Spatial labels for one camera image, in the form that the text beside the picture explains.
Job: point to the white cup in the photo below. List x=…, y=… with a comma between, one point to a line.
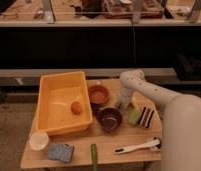
x=39, y=141

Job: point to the white dish brush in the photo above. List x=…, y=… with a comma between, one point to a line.
x=127, y=149

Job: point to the striped black sponge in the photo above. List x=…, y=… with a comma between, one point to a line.
x=146, y=116

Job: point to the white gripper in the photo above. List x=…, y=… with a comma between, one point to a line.
x=124, y=95

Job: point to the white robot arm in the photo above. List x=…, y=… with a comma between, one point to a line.
x=181, y=127

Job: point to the yellow plastic tub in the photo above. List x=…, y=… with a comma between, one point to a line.
x=56, y=94

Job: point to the orange ball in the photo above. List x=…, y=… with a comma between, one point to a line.
x=76, y=107

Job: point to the orange ceramic bowl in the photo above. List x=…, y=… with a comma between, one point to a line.
x=98, y=94

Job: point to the green cucumber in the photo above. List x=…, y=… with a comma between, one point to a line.
x=94, y=157

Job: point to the blue grey sponge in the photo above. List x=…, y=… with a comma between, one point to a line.
x=60, y=152

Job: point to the dark purple bowl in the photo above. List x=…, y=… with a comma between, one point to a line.
x=110, y=119

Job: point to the green yellow sponge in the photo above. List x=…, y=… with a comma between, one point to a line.
x=134, y=113

